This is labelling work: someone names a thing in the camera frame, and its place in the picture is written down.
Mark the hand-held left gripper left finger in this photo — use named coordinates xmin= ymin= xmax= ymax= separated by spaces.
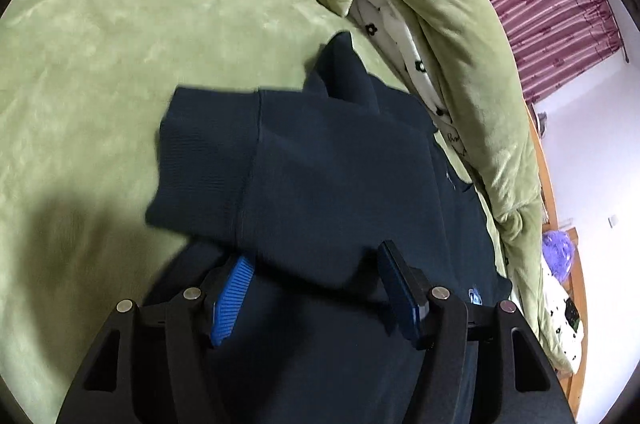
xmin=55 ymin=254 xmax=257 ymax=424

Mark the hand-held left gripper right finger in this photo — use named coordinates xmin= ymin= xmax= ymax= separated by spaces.
xmin=376 ymin=240 xmax=576 ymax=424

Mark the dark navy sweater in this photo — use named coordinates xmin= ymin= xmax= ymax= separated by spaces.
xmin=144 ymin=31 xmax=513 ymax=424

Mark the green plush bed blanket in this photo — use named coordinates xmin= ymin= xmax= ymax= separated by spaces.
xmin=0 ymin=0 xmax=503 ymax=410

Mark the green quilt with floral lining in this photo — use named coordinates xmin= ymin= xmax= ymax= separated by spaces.
xmin=235 ymin=0 xmax=586 ymax=375

